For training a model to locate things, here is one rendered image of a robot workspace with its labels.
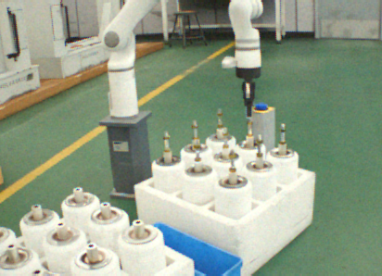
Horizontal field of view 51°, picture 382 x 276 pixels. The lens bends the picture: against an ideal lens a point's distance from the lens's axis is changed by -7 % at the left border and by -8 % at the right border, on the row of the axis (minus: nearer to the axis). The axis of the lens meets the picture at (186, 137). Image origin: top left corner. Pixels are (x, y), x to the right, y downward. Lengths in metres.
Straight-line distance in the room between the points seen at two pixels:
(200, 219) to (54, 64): 2.83
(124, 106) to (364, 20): 5.10
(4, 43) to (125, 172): 2.04
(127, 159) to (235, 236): 0.61
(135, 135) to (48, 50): 2.38
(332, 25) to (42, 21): 4.04
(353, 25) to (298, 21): 0.80
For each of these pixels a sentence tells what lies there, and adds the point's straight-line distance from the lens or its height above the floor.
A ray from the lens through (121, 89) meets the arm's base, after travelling 1.47.
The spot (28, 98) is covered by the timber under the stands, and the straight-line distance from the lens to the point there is 3.23.
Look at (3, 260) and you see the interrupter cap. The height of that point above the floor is 0.25.
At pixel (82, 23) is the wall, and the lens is 7.39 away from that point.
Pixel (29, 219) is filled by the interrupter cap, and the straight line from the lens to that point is 1.03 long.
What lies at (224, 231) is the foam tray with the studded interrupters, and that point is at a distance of 1.07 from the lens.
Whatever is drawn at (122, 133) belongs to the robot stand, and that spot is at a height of 0.26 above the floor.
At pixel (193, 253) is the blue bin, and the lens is 1.14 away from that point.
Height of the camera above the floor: 0.73
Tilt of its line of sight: 20 degrees down
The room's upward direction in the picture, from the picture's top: 4 degrees counter-clockwise
